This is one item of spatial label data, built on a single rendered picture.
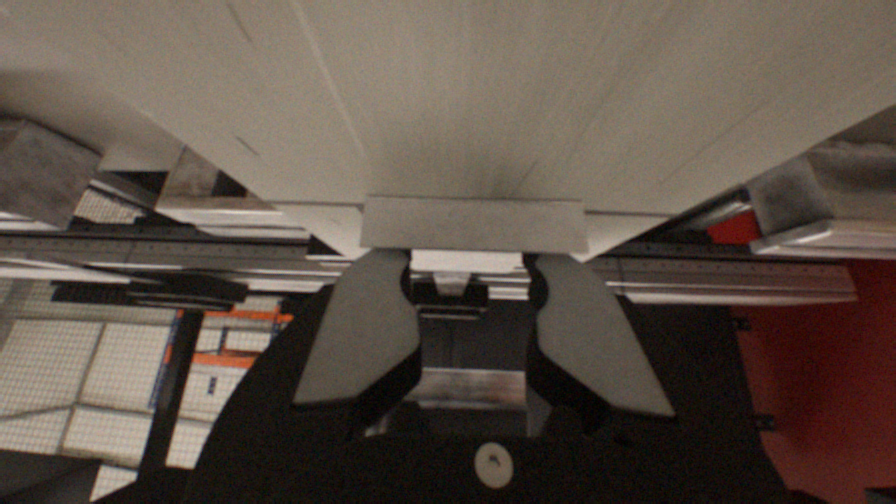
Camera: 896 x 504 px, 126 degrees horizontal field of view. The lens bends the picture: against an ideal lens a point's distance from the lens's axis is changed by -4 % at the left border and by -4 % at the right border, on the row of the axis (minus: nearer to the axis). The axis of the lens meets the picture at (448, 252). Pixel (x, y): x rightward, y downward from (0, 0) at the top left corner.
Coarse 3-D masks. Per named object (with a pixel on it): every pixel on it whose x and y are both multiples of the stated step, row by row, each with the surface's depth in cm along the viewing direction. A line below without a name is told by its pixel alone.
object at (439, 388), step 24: (432, 384) 18; (456, 384) 18; (480, 384) 18; (504, 384) 18; (432, 408) 17; (456, 408) 17; (480, 408) 17; (504, 408) 17; (528, 408) 17; (384, 432) 17; (456, 432) 17; (480, 432) 17; (504, 432) 17; (528, 432) 17
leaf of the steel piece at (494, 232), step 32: (384, 224) 9; (416, 224) 9; (448, 224) 9; (480, 224) 9; (512, 224) 9; (544, 224) 9; (576, 224) 9; (416, 256) 18; (448, 256) 17; (480, 256) 17; (512, 256) 17
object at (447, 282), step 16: (448, 272) 23; (464, 272) 23; (416, 288) 38; (432, 288) 38; (448, 288) 31; (464, 288) 30; (480, 288) 38; (416, 304) 37; (432, 304) 37; (448, 304) 37; (464, 304) 37; (480, 304) 37
